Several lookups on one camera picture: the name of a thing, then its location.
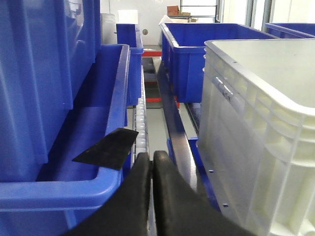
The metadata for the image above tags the blue bin stacked upper left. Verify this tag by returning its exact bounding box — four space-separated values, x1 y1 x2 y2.
0 0 100 182

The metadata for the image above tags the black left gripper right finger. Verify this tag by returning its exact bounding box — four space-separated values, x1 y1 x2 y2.
153 150 251 236

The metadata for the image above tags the white plastic Totelife tote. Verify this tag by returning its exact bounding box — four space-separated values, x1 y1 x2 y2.
197 39 315 236

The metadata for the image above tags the blue bin beside left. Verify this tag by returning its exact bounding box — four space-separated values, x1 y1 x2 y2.
0 44 130 236

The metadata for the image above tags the blue bin behind tote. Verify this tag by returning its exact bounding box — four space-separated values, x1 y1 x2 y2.
160 23 273 103

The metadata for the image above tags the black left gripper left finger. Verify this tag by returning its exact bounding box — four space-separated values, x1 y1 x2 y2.
64 152 151 236

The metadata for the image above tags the right shelf steel frame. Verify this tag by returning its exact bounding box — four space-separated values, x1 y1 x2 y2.
142 45 220 210

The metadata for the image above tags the left white roller track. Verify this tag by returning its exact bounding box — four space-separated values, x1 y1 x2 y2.
132 67 150 158

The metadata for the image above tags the black flat flap piece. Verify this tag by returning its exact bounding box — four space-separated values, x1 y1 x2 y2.
72 128 138 170

